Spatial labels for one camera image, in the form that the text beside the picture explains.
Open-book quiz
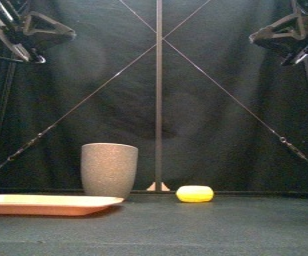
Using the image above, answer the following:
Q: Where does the black cloth backdrop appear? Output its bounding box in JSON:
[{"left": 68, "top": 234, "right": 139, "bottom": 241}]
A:
[{"left": 0, "top": 0, "right": 308, "bottom": 195}]

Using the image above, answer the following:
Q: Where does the grey speckled cup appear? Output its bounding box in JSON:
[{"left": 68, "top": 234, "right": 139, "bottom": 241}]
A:
[{"left": 79, "top": 142, "right": 139, "bottom": 200}]

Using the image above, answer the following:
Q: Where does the round yellow toy food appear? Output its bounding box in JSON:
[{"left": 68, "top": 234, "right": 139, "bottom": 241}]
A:
[{"left": 174, "top": 185, "right": 215, "bottom": 204}]

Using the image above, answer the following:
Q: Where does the pink rectangular tray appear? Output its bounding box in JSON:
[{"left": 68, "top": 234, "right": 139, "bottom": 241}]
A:
[{"left": 0, "top": 194, "right": 126, "bottom": 217}]

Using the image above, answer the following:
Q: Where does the diagonal brace wire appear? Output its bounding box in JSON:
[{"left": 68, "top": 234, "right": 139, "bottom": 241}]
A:
[
  {"left": 116, "top": 0, "right": 308, "bottom": 177},
  {"left": 0, "top": 0, "right": 212, "bottom": 181}
]

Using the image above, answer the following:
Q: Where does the vertical metal frame pole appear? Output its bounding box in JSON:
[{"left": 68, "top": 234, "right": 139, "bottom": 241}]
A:
[{"left": 154, "top": 0, "right": 164, "bottom": 193}]

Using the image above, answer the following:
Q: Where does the metal pole base bracket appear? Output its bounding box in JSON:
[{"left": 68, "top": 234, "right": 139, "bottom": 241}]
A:
[{"left": 146, "top": 181, "right": 171, "bottom": 193}]

